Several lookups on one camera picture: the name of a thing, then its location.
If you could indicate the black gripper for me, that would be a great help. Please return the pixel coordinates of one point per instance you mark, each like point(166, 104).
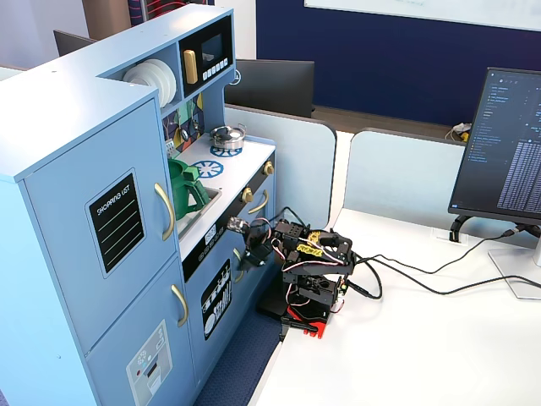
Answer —
point(254, 252)

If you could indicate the light blue dishwasher cabinet door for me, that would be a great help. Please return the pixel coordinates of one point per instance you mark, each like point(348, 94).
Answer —
point(198, 338)

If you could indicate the light blue oven door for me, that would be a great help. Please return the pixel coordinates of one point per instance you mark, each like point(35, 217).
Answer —
point(265, 226)

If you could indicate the fridge door with ice dispenser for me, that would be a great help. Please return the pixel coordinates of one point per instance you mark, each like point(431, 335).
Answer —
point(114, 338)

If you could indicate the black toy microwave door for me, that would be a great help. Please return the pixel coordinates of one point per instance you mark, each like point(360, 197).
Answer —
point(207, 74)

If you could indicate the fridge door with shopping list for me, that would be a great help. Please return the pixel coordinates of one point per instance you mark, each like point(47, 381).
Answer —
point(63, 220)

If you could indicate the gold stove knob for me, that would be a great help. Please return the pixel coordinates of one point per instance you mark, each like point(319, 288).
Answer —
point(247, 195)
point(269, 168)

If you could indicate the silver toy sink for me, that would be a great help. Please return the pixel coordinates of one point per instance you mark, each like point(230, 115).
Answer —
point(198, 215)

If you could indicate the black table clamp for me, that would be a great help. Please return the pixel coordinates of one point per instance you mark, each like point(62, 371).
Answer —
point(296, 326)

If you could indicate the green plastic pitcher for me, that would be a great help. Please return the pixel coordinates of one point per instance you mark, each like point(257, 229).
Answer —
point(181, 190)

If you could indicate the light blue desk partition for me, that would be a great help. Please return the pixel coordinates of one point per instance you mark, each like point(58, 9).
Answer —
point(401, 173)
point(296, 169)

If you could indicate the blue woven carpet mat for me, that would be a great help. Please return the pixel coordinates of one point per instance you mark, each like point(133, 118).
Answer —
point(236, 363)

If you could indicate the silver toy pot with lid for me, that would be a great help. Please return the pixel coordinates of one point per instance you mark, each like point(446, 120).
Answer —
point(228, 136)

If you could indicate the silver hanging ladle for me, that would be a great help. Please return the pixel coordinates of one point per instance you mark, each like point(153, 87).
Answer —
point(185, 134)

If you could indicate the black monitor back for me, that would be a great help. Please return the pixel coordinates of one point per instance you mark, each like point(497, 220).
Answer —
point(270, 86)

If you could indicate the light blue toy kitchen body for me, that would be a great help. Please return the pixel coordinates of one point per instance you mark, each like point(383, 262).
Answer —
point(63, 105)

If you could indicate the yellow and white adapter bundle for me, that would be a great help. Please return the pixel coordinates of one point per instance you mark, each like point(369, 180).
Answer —
point(460, 132)

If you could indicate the silver monitor stand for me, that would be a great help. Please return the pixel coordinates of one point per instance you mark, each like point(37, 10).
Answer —
point(520, 270)

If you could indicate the computer monitor showing code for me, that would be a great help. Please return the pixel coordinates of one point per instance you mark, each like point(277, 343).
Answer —
point(498, 148)

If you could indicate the dark monitor corner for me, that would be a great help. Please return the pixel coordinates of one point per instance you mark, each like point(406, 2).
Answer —
point(72, 42)

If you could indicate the white whiteboard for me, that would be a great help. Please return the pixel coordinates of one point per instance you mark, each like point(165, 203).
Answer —
point(422, 10)

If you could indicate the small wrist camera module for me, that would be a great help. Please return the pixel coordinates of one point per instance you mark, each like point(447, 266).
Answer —
point(237, 224)

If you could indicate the red robot base mount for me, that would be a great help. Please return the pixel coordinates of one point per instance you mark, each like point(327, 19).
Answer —
point(310, 319)

